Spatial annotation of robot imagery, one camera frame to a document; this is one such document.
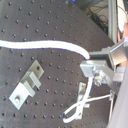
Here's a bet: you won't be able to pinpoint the aluminium frame post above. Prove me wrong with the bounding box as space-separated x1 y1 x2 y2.
108 0 117 43

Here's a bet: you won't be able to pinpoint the small silver cable clip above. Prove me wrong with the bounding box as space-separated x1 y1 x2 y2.
76 82 87 116

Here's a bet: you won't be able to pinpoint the white rope cable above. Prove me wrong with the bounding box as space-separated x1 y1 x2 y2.
0 39 112 122

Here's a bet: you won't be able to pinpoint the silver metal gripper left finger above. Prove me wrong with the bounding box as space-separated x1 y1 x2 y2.
80 60 114 87

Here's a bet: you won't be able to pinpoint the silver metal cable clip bracket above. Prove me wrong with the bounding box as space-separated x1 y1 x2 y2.
9 60 44 109

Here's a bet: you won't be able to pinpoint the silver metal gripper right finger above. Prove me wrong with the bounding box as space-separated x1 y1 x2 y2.
89 37 128 68

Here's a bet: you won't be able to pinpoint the black background cables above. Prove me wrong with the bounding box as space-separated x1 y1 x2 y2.
68 0 110 29

